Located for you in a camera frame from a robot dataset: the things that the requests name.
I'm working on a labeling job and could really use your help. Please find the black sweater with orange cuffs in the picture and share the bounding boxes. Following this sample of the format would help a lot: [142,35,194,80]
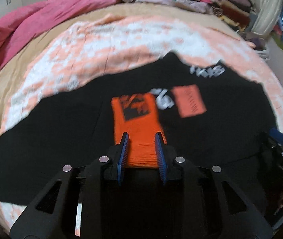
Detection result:
[0,53,276,206]

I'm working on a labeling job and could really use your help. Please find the white plastic bag of clothes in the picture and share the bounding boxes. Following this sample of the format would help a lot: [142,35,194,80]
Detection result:
[247,37,270,61]

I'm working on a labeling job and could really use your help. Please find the stack of folded clothes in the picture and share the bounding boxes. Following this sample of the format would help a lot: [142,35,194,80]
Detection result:
[193,0,254,32]

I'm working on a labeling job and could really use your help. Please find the beige bed sheet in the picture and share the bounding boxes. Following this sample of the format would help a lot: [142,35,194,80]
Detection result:
[0,2,239,155]

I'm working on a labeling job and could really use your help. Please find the peach white plaid blanket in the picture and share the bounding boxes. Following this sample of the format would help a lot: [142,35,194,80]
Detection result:
[0,15,283,238]

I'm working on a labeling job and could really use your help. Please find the pink comforter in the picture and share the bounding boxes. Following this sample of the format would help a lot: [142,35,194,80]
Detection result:
[0,0,117,70]

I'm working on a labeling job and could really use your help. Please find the cream curtain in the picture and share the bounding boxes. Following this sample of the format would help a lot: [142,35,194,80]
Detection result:
[252,0,283,37]

